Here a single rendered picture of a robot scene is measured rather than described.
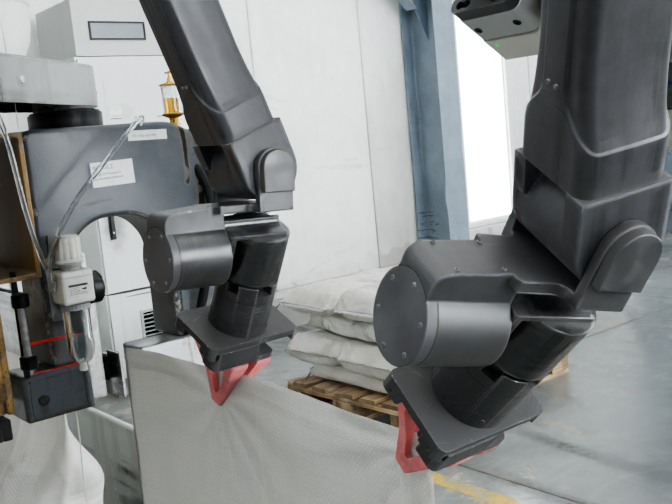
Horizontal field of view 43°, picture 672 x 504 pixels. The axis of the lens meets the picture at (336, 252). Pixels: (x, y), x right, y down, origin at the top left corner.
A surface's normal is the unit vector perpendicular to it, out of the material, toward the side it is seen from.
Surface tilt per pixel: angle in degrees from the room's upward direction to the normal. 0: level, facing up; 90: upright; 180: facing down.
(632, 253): 118
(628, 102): 110
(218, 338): 28
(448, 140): 90
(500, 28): 150
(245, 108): 93
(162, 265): 87
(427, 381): 47
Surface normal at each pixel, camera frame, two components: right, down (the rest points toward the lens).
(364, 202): 0.63, 0.04
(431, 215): -0.77, 0.15
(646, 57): 0.41, 0.48
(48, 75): 0.97, -0.07
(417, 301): -0.88, -0.06
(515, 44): -0.30, 0.93
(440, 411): 0.39, -0.65
